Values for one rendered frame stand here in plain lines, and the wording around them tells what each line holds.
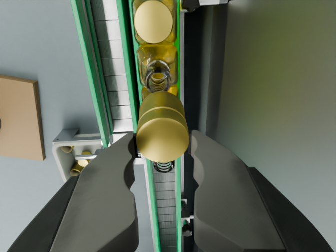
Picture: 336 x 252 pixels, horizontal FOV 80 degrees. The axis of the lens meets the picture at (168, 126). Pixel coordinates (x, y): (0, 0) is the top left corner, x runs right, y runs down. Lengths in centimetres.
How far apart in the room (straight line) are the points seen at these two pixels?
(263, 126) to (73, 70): 55
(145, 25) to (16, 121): 65
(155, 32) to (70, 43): 48
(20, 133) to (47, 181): 23
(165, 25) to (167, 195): 58
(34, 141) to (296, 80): 76
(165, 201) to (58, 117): 45
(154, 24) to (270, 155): 18
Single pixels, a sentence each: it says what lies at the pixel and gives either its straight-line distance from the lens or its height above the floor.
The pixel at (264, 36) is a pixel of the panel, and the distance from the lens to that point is 26.
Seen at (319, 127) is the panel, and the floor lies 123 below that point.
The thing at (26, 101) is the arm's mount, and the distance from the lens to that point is 74.
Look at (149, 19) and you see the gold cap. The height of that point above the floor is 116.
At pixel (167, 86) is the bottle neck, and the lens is 23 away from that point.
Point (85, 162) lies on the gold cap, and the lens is 73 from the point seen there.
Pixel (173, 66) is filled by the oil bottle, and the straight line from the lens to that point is 27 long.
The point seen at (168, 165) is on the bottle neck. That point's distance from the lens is 29.
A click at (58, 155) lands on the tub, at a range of 71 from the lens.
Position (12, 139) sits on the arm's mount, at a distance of 84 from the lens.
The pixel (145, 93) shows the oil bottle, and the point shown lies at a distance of 29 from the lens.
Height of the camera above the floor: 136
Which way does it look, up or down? 62 degrees down
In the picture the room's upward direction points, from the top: 175 degrees clockwise
